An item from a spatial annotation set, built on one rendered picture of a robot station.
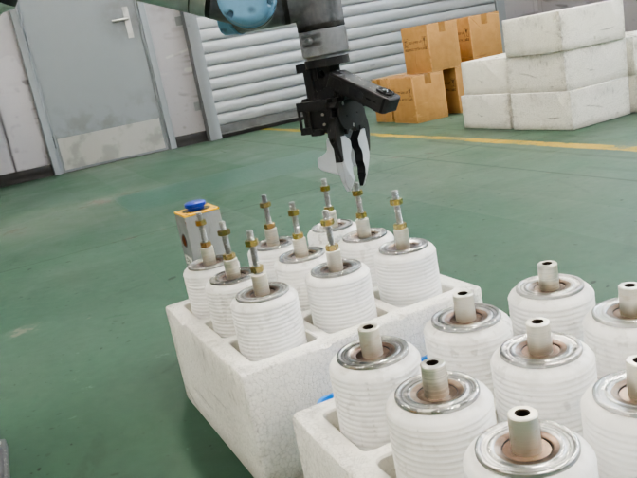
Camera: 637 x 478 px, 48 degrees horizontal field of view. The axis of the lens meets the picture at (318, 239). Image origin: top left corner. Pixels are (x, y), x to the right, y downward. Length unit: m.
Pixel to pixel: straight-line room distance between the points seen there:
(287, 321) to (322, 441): 0.26
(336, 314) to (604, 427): 0.50
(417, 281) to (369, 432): 0.38
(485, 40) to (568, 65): 1.59
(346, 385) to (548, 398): 0.19
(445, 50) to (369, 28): 2.08
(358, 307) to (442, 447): 0.43
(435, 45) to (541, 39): 1.33
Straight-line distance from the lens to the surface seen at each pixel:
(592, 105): 3.64
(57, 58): 6.08
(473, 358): 0.78
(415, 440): 0.64
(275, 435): 0.99
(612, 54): 3.75
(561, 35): 3.52
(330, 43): 1.14
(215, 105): 6.24
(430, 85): 4.79
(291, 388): 0.98
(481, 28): 5.06
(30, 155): 6.07
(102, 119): 6.11
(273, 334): 0.98
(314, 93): 1.17
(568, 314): 0.84
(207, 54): 6.26
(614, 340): 0.76
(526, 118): 3.75
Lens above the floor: 0.56
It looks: 14 degrees down
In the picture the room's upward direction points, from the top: 11 degrees counter-clockwise
